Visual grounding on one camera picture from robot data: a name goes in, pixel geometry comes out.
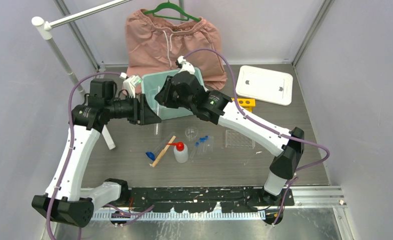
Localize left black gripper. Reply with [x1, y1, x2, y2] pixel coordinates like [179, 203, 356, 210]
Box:
[105, 92, 162, 125]

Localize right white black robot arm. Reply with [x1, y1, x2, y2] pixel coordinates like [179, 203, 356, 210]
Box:
[154, 71, 305, 206]

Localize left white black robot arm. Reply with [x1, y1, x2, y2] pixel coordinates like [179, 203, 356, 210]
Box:
[31, 78, 162, 228]

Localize teal plastic bin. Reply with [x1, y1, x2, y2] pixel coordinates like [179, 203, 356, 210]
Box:
[140, 67, 208, 122]

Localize wooden test tube clamp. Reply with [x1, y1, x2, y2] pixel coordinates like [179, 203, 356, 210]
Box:
[151, 135, 176, 168]

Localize blue cap test tube lying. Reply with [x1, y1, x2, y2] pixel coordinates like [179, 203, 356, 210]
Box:
[145, 132, 175, 162]

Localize small clear glass beaker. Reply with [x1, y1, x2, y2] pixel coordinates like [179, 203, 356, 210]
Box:
[184, 126, 198, 142]

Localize white red wash bottle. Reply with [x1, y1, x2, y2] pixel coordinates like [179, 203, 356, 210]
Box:
[167, 141, 189, 164]

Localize pink shorts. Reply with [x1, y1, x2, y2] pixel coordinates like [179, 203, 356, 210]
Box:
[125, 9, 227, 90]

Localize blue capped test tube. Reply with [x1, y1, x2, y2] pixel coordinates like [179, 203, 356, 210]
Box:
[189, 142, 200, 159]
[200, 135, 214, 155]

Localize clear well plate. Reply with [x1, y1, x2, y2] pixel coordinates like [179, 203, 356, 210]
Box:
[224, 129, 256, 149]

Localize yellow test tube rack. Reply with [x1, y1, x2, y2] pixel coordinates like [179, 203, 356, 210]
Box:
[231, 97, 256, 113]

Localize green clothes hanger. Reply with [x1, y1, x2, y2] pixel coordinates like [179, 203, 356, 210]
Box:
[143, 0, 201, 22]

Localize white plastic tray lid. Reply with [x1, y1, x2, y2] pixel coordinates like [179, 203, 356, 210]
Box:
[235, 65, 294, 106]

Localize white metal clothes rack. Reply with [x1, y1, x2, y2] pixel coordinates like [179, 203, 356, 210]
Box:
[31, 0, 133, 151]

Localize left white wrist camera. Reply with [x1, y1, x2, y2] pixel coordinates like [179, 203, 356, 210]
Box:
[119, 72, 142, 98]

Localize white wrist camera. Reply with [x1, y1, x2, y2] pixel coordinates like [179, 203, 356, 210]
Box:
[175, 55, 195, 75]
[119, 72, 142, 98]

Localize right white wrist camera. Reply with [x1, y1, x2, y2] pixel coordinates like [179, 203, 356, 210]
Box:
[175, 55, 195, 75]

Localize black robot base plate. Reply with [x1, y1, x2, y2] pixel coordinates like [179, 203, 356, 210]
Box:
[110, 186, 295, 214]

